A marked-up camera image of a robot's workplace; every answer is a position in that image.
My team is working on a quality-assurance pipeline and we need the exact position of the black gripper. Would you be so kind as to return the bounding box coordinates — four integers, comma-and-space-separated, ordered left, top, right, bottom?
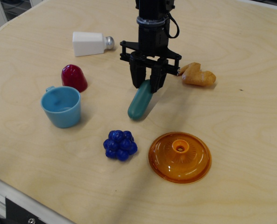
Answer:
120, 22, 182, 93

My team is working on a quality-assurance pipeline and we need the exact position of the green toy cucumber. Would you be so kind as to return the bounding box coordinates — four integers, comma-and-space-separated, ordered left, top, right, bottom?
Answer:
128, 79, 153, 120

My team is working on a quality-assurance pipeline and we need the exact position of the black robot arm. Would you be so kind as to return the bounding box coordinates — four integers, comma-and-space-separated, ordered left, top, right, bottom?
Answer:
120, 0, 182, 93

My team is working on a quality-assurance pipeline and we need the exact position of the light blue plastic cup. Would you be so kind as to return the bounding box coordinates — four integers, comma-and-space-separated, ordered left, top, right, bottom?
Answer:
41, 86, 81, 128

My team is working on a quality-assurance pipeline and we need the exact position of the toy fried chicken wing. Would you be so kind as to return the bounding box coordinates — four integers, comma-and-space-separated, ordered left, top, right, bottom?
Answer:
178, 62, 216, 86

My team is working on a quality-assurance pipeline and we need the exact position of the white salt shaker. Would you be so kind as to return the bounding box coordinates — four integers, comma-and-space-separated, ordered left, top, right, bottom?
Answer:
72, 32, 115, 57

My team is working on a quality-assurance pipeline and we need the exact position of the dark red toy dome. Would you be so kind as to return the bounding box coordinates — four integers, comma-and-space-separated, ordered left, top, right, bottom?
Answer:
61, 64, 88, 92

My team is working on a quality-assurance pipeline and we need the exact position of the blue toy grape cluster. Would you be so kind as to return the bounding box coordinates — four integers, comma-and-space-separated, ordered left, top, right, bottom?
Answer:
103, 130, 138, 161

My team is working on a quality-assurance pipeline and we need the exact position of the orange transparent pot lid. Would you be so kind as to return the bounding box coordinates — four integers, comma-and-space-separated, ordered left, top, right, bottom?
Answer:
148, 132, 212, 183

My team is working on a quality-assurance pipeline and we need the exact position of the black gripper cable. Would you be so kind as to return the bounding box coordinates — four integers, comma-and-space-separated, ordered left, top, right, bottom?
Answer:
165, 11, 180, 39

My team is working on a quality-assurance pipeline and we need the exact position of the aluminium table frame rail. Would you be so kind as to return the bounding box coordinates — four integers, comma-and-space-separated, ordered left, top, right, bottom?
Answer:
0, 180, 73, 224

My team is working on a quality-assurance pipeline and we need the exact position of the black corner bracket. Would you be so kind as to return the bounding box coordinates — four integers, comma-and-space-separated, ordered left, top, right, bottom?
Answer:
5, 197, 47, 224

